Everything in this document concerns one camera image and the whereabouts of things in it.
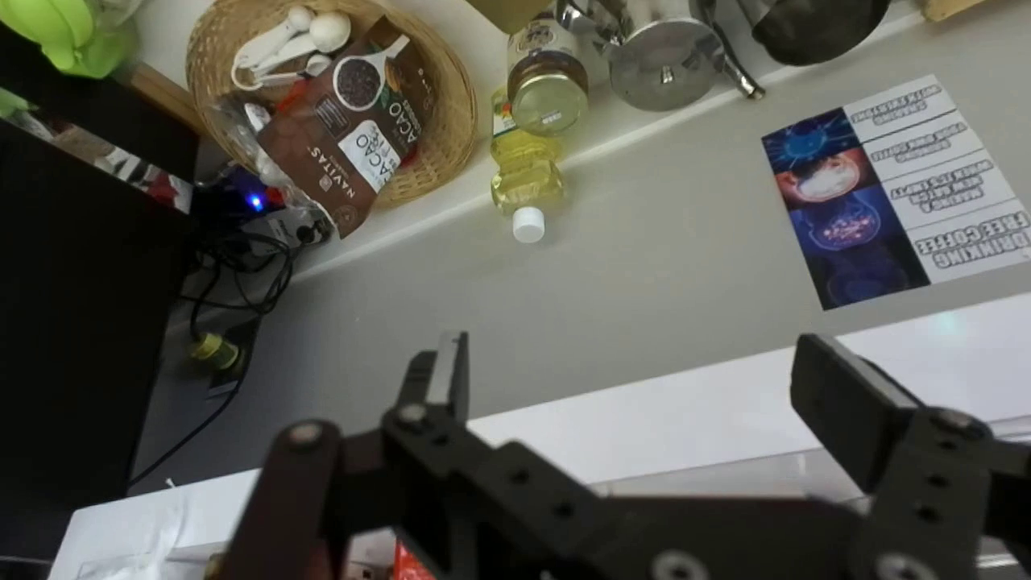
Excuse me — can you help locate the yellow plug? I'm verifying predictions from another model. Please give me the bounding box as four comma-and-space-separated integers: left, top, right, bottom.
189, 327, 247, 378

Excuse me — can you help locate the glass jar with gold lid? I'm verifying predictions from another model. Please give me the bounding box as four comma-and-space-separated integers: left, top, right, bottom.
502, 15, 596, 139

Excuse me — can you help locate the steel canister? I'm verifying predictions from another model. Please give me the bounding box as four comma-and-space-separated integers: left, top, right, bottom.
601, 0, 767, 117

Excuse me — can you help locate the black device with blue light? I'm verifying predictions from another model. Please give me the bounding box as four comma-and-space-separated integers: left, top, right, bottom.
189, 159, 338, 263

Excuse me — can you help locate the green plastic object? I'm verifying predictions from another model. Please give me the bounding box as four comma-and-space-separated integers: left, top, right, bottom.
0, 0, 143, 121

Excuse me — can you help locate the white measuring spoon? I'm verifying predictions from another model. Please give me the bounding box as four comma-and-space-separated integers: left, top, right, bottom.
230, 9, 357, 92
233, 6, 322, 75

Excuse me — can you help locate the dark cooking pan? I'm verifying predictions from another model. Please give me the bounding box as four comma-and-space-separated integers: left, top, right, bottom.
737, 0, 896, 67

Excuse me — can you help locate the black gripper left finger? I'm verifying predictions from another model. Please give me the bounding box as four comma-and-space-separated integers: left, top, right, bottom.
213, 327, 617, 580

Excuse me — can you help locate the deep wicker basket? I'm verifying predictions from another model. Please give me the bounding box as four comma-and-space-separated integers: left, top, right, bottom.
184, 0, 482, 212

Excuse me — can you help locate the blue and white poster card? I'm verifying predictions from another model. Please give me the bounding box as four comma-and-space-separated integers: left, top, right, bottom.
759, 72, 1031, 312

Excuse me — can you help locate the wooden block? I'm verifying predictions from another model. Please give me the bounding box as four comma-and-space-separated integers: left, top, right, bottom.
916, 0, 988, 24

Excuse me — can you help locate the white plastic bag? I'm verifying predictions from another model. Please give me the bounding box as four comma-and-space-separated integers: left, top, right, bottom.
91, 483, 223, 580

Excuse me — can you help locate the yellow oil bottle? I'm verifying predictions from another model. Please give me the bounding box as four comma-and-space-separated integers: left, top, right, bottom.
486, 91, 568, 243

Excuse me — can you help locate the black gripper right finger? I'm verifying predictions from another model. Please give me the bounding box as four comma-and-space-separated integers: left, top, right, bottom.
791, 327, 1031, 570

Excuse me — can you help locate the brown coffee pouch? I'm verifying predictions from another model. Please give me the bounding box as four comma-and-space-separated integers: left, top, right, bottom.
255, 36, 438, 240

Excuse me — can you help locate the black power cable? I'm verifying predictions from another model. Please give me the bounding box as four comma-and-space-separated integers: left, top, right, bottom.
126, 238, 303, 490

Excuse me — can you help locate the white wall shelf unit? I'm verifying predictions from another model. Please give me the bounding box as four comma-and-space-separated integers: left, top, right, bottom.
44, 291, 1031, 580

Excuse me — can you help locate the black box appliance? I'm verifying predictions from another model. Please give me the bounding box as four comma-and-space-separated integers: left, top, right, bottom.
0, 30, 202, 563

